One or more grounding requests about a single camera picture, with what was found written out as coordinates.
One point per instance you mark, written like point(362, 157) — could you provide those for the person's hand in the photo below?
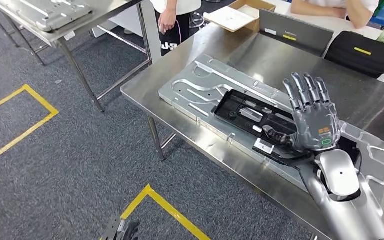
point(339, 12)
point(166, 21)

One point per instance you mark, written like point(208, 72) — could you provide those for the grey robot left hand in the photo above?
point(119, 230)

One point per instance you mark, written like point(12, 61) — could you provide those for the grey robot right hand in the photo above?
point(314, 126)

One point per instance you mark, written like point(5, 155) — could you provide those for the black plastic plate part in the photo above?
point(235, 106)

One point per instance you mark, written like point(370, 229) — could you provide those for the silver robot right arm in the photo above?
point(344, 205)

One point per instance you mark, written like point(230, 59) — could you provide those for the person's forearm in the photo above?
point(311, 10)
point(359, 15)
point(172, 5)

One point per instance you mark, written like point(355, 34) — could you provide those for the stainless steel workbench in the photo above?
point(361, 96)

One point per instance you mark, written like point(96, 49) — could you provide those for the white table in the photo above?
point(344, 26)

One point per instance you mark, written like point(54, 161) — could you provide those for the person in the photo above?
point(361, 6)
point(175, 36)

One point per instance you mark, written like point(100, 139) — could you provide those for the black carrying case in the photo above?
point(357, 56)

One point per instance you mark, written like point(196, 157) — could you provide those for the grey laptop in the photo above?
point(294, 33)

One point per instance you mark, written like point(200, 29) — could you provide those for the yellow floor tape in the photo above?
point(165, 205)
point(39, 102)

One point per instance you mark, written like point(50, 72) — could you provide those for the large aluminium stamped panel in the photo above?
point(192, 86)

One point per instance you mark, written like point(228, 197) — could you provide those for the brown cardboard box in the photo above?
point(251, 5)

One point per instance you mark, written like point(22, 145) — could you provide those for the stainless steel side table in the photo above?
point(79, 30)

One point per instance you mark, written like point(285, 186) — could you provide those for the grey aluminium stamped panel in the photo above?
point(46, 11)

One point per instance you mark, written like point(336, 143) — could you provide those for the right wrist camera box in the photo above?
point(264, 146)

